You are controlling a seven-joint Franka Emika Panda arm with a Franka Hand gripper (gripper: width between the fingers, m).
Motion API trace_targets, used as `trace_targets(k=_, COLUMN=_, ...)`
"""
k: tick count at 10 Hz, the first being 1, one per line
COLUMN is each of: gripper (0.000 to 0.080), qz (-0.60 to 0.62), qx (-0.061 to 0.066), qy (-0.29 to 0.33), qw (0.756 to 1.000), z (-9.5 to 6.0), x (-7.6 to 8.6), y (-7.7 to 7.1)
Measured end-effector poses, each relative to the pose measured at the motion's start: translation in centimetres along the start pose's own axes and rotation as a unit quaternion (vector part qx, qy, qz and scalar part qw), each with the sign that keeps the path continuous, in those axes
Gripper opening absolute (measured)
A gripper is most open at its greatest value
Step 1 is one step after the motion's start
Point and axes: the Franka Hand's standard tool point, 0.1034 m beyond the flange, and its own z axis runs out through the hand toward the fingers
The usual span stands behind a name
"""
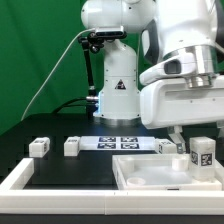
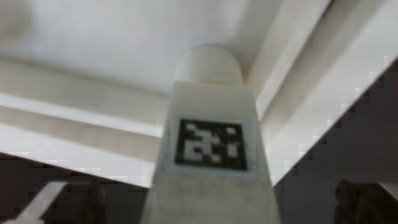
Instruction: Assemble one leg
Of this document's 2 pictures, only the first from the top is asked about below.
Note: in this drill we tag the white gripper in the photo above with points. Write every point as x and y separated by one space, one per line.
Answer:
170 102

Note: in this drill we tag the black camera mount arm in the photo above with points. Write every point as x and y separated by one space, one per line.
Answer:
91 104

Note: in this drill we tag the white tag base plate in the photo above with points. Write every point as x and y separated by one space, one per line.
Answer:
116 143

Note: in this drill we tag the white U-shaped obstacle fence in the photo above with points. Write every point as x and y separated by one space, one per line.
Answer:
15 199

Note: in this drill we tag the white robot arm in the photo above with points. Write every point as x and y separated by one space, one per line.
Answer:
160 62

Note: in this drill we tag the white square table top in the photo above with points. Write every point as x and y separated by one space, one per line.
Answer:
161 172

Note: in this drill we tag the grey camera on mount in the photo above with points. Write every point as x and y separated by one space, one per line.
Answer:
107 33

